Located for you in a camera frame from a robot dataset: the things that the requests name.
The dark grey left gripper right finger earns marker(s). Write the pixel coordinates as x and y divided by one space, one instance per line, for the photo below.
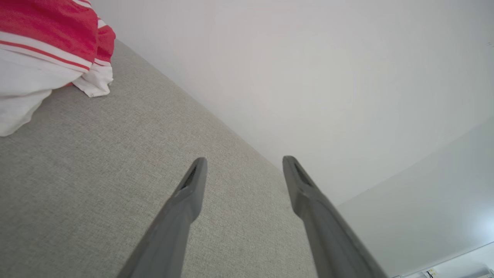
328 239

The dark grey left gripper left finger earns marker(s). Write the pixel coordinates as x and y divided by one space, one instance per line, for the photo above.
170 239

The red and white shirt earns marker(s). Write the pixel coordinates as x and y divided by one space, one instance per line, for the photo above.
46 23

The grey fabric sofa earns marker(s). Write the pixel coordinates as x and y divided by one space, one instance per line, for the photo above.
96 173

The white device with yellow label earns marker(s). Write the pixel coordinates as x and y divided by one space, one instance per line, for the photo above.
463 266

